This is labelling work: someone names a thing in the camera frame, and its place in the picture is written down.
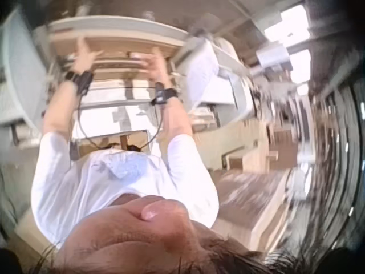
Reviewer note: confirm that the grey machine panel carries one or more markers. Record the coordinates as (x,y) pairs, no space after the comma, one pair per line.
(21,71)

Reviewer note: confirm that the white machine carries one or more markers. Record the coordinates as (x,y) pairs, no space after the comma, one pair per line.
(219,74)

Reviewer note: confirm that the stack of wooden boards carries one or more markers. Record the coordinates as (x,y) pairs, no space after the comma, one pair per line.
(248,197)

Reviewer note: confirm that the person's left hand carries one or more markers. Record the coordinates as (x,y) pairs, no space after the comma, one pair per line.
(84,61)

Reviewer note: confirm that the wooden frame table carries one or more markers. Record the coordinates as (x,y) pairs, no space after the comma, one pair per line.
(125,91)

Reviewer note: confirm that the black wrist band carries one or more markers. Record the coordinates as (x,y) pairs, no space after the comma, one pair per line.
(165,94)
(78,81)

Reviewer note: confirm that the wooden boxes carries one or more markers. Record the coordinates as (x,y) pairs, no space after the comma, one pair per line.
(251,158)

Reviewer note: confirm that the person's right hand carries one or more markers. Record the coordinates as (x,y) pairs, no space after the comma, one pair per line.
(158,71)

